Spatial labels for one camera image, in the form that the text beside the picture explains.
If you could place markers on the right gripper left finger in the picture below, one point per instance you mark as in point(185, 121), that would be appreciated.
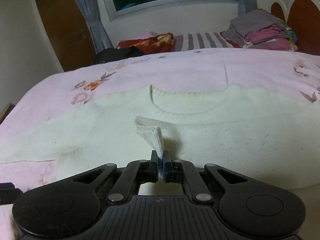
point(130, 178)

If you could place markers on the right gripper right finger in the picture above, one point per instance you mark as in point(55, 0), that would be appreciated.
point(186, 174)

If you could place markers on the white knit sweater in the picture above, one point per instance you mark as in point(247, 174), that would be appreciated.
point(263, 135)

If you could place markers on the stack of folded clothes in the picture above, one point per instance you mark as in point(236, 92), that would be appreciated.
point(260, 30)

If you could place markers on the black garment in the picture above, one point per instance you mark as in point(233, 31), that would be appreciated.
point(114, 54)

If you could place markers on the red patterned blanket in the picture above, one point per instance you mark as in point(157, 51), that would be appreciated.
point(162, 43)

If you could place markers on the striped pillow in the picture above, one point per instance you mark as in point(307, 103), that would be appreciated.
point(202, 41)

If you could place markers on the brown wooden door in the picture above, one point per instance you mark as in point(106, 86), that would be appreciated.
point(68, 33)

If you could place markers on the pink floral bed sheet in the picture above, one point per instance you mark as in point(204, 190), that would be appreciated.
point(293, 74)

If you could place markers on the left grey curtain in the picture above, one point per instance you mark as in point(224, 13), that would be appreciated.
point(91, 14)

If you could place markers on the red heart headboard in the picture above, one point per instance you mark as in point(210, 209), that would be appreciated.
point(303, 17)

